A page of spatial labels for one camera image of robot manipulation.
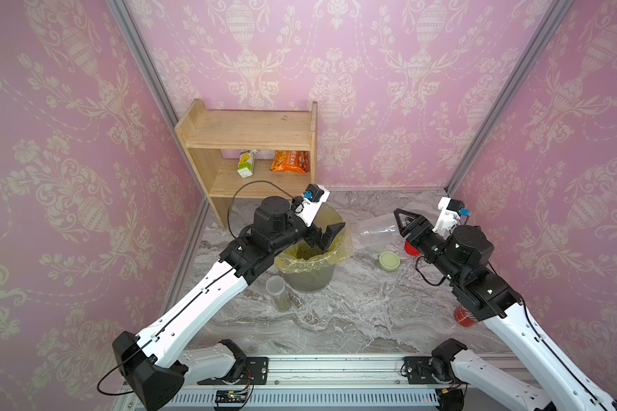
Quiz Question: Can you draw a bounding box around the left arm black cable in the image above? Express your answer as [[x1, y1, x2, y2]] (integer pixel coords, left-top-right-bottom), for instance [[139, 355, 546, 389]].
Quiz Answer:
[[226, 180, 299, 240]]

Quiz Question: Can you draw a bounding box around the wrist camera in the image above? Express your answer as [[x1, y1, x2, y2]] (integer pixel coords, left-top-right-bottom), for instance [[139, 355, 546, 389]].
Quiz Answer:
[[291, 184, 330, 227], [433, 197, 471, 239]]

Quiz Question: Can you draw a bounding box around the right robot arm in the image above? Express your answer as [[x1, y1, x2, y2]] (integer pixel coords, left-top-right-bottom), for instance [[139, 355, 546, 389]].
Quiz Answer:
[[394, 209, 617, 410]]

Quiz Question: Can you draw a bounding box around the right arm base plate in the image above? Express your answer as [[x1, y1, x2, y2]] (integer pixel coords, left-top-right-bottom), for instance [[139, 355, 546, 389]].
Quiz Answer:
[[399, 356, 465, 388]]

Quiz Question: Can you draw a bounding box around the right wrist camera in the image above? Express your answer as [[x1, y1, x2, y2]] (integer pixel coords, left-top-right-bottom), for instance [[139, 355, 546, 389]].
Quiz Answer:
[[433, 197, 471, 239]]

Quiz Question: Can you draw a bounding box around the yellow plastic bin liner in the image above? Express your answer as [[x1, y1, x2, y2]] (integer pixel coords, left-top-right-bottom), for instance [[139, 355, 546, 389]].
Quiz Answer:
[[274, 225, 354, 274]]

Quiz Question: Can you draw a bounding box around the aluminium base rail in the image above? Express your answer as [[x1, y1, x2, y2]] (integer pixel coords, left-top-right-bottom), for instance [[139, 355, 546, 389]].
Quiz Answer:
[[165, 354, 555, 410]]

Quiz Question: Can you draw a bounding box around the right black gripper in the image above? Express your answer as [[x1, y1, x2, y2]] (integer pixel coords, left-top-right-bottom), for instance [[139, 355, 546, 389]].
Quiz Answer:
[[398, 208, 468, 289]]

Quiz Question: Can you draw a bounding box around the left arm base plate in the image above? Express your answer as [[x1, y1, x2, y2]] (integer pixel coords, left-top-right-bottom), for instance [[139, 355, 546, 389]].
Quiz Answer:
[[197, 357, 269, 385]]

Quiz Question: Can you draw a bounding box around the wooden two-tier shelf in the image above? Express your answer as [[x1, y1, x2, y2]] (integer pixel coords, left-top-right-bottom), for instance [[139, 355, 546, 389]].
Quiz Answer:
[[175, 99, 319, 227]]

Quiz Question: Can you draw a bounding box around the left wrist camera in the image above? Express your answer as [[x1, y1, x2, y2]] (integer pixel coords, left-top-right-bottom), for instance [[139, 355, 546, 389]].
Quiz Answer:
[[291, 184, 330, 227]]

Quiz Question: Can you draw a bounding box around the green mung beans pile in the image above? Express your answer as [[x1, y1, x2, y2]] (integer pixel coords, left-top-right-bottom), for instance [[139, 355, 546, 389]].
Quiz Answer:
[[290, 242, 324, 260]]

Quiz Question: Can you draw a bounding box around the white lid glass jar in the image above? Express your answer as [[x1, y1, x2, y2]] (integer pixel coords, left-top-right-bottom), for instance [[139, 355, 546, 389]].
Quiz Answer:
[[266, 276, 291, 313]]

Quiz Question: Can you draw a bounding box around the green white juice carton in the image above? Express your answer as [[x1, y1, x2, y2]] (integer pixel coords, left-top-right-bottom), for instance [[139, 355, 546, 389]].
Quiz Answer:
[[237, 149, 257, 178]]

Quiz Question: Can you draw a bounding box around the red lid glass jar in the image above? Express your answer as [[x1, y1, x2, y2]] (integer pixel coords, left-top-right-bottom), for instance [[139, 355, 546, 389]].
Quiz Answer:
[[355, 213, 400, 253]]

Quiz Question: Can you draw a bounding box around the orange snack bag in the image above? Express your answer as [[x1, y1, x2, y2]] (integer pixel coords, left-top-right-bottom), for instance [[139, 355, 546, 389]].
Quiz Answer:
[[270, 151, 310, 174]]

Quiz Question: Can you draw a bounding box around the red can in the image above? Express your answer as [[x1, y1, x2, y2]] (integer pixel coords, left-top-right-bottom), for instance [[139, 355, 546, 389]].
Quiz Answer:
[[453, 306, 477, 327]]

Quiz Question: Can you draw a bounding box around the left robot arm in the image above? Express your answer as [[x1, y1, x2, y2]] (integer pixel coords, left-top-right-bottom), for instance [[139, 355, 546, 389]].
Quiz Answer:
[[112, 184, 344, 410]]

